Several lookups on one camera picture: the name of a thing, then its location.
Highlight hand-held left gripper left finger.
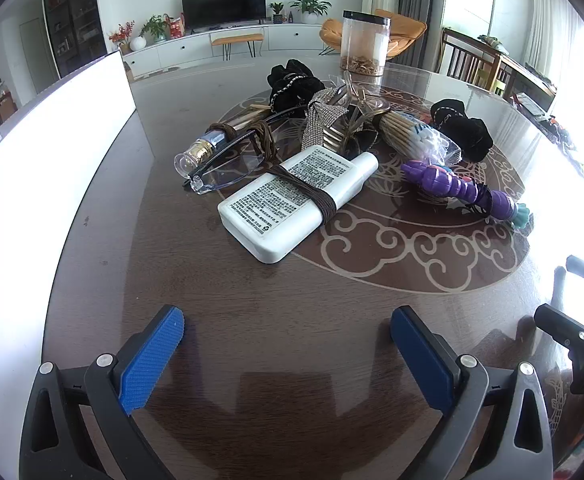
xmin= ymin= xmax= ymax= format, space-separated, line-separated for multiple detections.
xmin=19 ymin=304 xmax=187 ymax=480

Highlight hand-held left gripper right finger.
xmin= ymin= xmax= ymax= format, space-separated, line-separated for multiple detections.
xmin=390 ymin=305 xmax=555 ymax=480

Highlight purple toy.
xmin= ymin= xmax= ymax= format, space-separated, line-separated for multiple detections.
xmin=401 ymin=160 xmax=530 ymax=231

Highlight black scrunchie with pearl chain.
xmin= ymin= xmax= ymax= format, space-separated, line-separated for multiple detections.
xmin=266 ymin=60 xmax=327 ymax=113
xmin=429 ymin=99 xmax=495 ymax=161

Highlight brown hair tie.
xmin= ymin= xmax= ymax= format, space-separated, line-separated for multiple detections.
xmin=263 ymin=161 xmax=339 ymax=227
xmin=249 ymin=119 xmax=279 ymax=162
xmin=216 ymin=121 xmax=243 ymax=145

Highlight white lotion bottle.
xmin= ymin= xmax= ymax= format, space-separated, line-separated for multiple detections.
xmin=217 ymin=145 xmax=380 ymax=265

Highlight rimless eyeglasses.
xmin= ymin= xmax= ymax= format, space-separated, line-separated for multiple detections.
xmin=188 ymin=105 xmax=307 ymax=196

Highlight white board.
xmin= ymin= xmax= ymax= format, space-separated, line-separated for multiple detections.
xmin=0 ymin=50 xmax=153 ymax=441

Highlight wooden side table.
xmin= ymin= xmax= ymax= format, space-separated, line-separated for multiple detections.
xmin=492 ymin=50 xmax=558 ymax=113

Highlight perfume bottle with gold collar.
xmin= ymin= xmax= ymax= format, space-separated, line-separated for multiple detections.
xmin=174 ymin=105 xmax=273 ymax=179

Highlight pack of cotton swabs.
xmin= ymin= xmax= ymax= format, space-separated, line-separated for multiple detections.
xmin=377 ymin=110 xmax=463 ymax=166

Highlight gold hair claw clip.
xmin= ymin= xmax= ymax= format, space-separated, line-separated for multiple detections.
xmin=322 ymin=95 xmax=393 ymax=157

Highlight dark wooden chair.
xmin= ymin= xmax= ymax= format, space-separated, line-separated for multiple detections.
xmin=439 ymin=27 xmax=503 ymax=92

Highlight sheer window curtain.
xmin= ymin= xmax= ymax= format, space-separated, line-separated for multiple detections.
xmin=527 ymin=0 xmax=584 ymax=86

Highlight rhinestone hair ribbon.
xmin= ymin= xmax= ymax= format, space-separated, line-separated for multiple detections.
xmin=302 ymin=87 xmax=353 ymax=153

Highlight orange lounge chair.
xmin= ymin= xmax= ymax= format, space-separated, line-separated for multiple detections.
xmin=320 ymin=9 xmax=429 ymax=58

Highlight white television cabinet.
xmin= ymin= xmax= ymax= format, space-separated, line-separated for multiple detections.
xmin=120 ymin=22 xmax=345 ymax=81

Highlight red flowers in white vase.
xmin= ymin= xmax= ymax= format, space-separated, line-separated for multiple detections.
xmin=108 ymin=21 xmax=147 ymax=53

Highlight clear jar with black lid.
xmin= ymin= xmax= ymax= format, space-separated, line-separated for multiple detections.
xmin=341 ymin=10 xmax=391 ymax=76

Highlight bushy potted green plant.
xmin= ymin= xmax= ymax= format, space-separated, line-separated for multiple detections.
xmin=140 ymin=14 xmax=170 ymax=43

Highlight orange stool with black legs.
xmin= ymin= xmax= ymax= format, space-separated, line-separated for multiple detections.
xmin=211 ymin=33 xmax=265 ymax=61

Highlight dark display cabinet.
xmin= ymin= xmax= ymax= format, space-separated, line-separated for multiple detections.
xmin=42 ymin=0 xmax=108 ymax=78

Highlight black television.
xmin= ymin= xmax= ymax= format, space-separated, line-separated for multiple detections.
xmin=181 ymin=0 xmax=267 ymax=28

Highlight large potted green plant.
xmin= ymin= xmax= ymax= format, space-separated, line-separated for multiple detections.
xmin=290 ymin=0 xmax=333 ymax=25

